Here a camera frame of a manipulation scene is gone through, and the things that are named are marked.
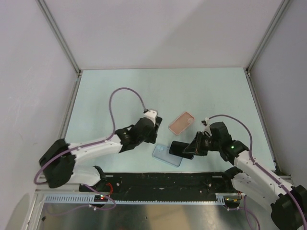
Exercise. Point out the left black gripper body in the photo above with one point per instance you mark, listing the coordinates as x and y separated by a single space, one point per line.
149 138

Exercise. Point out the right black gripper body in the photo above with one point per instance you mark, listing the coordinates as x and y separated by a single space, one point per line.
208 144

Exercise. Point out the blue smartphone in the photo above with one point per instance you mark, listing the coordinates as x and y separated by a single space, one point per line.
177 148

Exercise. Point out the light blue phone case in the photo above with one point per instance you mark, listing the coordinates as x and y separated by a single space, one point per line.
161 153

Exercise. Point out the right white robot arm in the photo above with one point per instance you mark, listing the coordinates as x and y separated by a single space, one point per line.
286 203

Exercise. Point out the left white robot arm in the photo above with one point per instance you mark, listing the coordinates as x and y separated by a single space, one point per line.
62 163

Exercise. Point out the pink phone case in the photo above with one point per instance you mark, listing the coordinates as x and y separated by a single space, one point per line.
181 123

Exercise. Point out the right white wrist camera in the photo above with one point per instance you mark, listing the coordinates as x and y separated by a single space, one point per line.
206 123

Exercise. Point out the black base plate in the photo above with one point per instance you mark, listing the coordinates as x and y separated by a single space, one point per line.
166 185

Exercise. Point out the white slotted cable duct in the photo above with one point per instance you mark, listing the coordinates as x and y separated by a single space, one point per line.
96 199

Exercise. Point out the right aluminium frame post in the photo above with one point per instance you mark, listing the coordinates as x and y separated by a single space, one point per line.
280 12

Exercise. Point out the aluminium frame post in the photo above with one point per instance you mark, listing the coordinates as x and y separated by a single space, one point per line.
58 35
280 12

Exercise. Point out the left aluminium frame post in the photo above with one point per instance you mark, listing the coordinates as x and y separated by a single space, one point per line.
58 35

